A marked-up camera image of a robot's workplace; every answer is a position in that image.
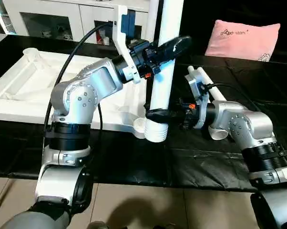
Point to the white plastic table top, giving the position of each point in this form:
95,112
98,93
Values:
38,90

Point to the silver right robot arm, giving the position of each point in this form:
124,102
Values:
248,129

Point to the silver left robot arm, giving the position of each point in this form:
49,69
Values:
81,95

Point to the black cabinet with gold label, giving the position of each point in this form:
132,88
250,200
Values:
196,19

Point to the black work mat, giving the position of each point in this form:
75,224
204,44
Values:
134,157

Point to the pink pillow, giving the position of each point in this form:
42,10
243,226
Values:
243,40

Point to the white glass-door cabinet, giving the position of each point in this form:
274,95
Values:
62,14

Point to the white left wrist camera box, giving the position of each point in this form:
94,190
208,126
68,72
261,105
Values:
124,28

